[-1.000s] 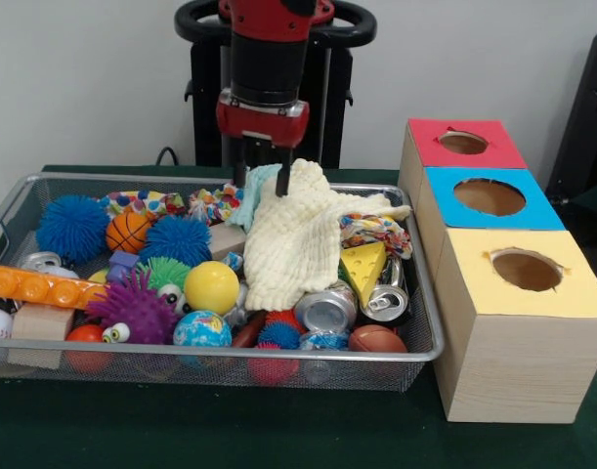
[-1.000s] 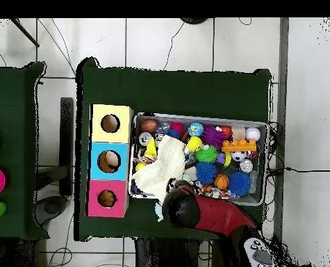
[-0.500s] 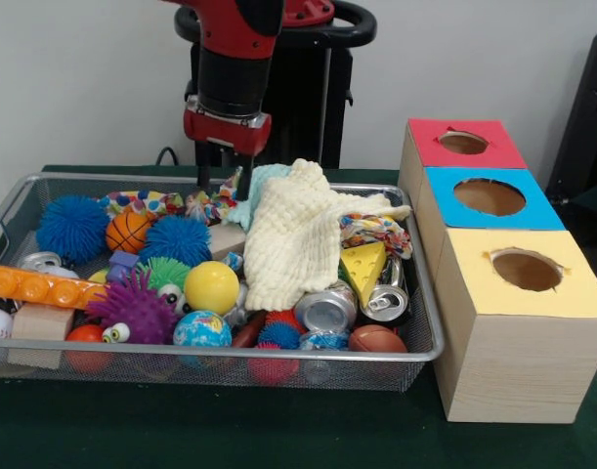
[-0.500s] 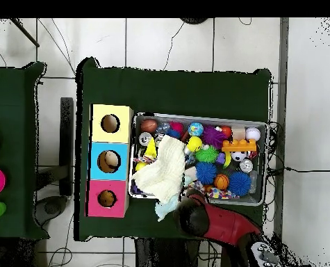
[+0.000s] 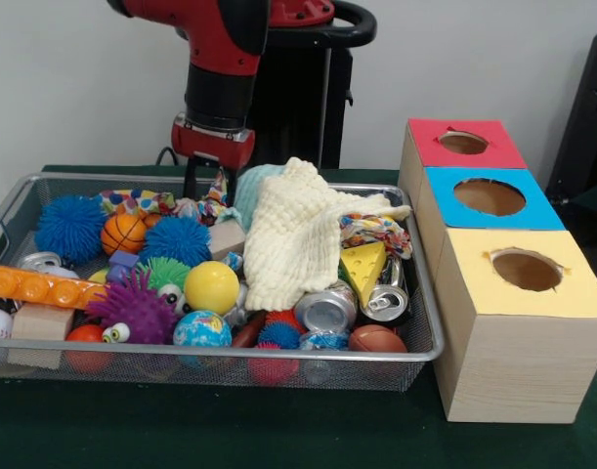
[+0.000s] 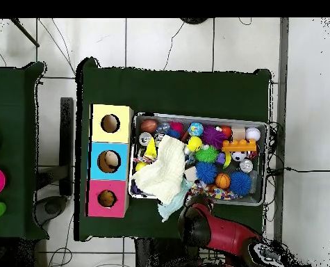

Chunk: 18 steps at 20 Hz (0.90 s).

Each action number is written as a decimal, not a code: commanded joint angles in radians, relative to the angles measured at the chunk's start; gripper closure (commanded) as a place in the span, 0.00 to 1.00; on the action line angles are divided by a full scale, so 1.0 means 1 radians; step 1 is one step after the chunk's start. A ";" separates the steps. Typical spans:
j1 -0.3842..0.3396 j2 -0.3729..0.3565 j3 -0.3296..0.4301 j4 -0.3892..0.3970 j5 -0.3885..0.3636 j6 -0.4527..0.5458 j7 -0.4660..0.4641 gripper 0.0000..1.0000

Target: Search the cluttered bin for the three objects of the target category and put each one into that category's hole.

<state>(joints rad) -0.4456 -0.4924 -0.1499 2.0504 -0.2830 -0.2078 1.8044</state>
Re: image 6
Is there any cream waffle cloth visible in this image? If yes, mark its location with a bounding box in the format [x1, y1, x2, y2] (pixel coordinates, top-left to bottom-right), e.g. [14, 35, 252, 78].
[131, 134, 186, 206]

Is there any light blue waffle cloth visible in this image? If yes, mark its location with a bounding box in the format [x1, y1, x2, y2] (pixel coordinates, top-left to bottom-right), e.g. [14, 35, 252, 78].
[157, 179, 192, 223]

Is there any wooden box with three holes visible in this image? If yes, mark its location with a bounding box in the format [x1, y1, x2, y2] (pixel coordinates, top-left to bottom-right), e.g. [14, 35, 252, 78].
[85, 104, 134, 218]

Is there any silver mesh bin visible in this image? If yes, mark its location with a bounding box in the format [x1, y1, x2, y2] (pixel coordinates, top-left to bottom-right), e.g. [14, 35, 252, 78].
[128, 111, 269, 207]

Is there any yellow cheese wedge toy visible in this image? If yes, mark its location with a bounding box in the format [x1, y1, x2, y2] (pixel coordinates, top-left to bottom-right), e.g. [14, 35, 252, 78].
[144, 137, 158, 159]

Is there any brown toy football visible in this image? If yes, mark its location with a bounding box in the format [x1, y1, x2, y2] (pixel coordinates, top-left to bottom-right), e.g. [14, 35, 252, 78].
[140, 118, 158, 134]

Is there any yellow smiley ball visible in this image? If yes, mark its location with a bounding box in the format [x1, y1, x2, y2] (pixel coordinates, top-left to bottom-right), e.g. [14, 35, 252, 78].
[186, 136, 204, 153]

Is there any globe print ball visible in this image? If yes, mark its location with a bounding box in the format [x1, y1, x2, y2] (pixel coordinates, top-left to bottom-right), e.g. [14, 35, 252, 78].
[187, 122, 204, 138]

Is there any green fuzzy monster toy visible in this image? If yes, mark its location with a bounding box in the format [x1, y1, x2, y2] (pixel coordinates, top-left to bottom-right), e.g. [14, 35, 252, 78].
[194, 145, 220, 164]

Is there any purple spiky monster toy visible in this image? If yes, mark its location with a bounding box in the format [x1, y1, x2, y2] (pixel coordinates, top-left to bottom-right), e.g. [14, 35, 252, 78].
[201, 125, 228, 150]

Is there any white baseball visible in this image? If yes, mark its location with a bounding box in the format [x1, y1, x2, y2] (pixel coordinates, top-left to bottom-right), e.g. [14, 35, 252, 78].
[245, 127, 262, 141]

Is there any black upright panel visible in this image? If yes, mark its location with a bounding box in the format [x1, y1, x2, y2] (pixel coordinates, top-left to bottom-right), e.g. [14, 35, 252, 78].
[59, 97, 74, 197]

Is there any black round base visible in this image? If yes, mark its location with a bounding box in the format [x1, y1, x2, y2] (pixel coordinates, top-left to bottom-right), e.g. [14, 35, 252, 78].
[179, 17, 209, 25]

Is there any dark green side tablecloth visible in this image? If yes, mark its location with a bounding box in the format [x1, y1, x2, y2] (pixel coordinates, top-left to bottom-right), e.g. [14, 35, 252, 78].
[0, 61, 49, 241]

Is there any black tripod leg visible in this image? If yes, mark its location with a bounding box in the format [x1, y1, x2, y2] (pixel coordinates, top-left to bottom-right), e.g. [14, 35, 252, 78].
[10, 17, 40, 47]

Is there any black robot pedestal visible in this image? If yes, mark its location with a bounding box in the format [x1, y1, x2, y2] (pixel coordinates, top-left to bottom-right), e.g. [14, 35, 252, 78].
[133, 237, 188, 267]

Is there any black floor cable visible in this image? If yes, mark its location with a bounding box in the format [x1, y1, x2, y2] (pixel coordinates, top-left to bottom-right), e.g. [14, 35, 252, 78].
[265, 165, 330, 175]

